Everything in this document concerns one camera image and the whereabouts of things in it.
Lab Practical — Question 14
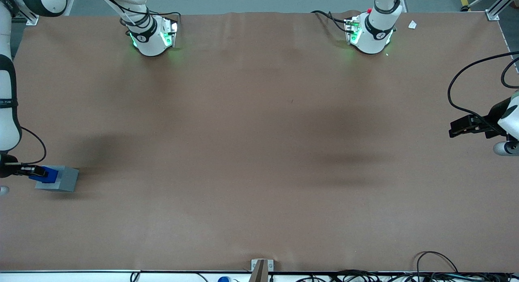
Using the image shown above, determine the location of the black right arm base cable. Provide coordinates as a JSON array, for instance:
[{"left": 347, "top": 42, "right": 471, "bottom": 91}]
[{"left": 75, "top": 0, "right": 182, "bottom": 36}]

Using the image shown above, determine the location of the brown table cover sheet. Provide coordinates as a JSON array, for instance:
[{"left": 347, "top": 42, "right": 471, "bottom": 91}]
[{"left": 0, "top": 10, "right": 519, "bottom": 273}]

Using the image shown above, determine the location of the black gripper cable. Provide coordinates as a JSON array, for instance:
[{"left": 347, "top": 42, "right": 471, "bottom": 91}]
[
  {"left": 19, "top": 127, "right": 47, "bottom": 166},
  {"left": 447, "top": 51, "right": 519, "bottom": 127}
]

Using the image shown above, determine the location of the black cable bundle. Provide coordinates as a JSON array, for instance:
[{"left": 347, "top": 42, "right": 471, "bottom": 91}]
[{"left": 295, "top": 269, "right": 519, "bottom": 282}]

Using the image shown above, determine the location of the black cable loop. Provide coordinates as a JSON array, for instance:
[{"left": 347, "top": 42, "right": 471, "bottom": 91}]
[{"left": 416, "top": 251, "right": 459, "bottom": 275}]

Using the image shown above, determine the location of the gray square base block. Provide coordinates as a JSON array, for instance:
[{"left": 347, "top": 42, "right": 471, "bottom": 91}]
[{"left": 34, "top": 165, "right": 79, "bottom": 192}]

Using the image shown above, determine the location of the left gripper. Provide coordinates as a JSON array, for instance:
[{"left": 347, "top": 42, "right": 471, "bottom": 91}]
[{"left": 448, "top": 91, "right": 519, "bottom": 140}]

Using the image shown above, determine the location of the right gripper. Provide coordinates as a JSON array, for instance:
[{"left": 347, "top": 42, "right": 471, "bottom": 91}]
[{"left": 0, "top": 153, "right": 48, "bottom": 179}]

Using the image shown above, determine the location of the black left arm base cable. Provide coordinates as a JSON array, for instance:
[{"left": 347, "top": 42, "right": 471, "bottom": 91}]
[{"left": 311, "top": 10, "right": 350, "bottom": 33}]

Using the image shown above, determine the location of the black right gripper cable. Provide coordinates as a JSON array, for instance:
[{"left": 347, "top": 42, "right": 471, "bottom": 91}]
[{"left": 19, "top": 127, "right": 47, "bottom": 166}]

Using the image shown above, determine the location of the small blue plastic part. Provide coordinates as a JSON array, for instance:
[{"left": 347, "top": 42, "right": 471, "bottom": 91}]
[{"left": 29, "top": 166, "right": 60, "bottom": 184}]

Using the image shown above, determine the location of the black arm base cable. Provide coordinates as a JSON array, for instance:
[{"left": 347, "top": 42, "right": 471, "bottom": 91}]
[
  {"left": 75, "top": 0, "right": 182, "bottom": 36},
  {"left": 311, "top": 10, "right": 350, "bottom": 33}
]

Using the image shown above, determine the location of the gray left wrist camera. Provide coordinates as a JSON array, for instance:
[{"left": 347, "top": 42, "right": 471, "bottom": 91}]
[{"left": 493, "top": 140, "right": 519, "bottom": 157}]

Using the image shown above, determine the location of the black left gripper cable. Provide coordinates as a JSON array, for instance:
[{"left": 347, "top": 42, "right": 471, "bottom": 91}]
[{"left": 447, "top": 51, "right": 519, "bottom": 127}]

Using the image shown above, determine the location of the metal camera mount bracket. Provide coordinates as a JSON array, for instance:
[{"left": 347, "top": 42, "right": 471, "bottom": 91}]
[{"left": 251, "top": 258, "right": 274, "bottom": 282}]

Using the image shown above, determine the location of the aluminum frame profile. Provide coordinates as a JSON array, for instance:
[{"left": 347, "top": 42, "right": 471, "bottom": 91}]
[
  {"left": 485, "top": 0, "right": 519, "bottom": 22},
  {"left": 15, "top": 8, "right": 40, "bottom": 26}
]

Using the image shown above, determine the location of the black looped cable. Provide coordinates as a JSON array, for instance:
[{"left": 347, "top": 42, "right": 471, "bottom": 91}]
[{"left": 501, "top": 56, "right": 519, "bottom": 89}]

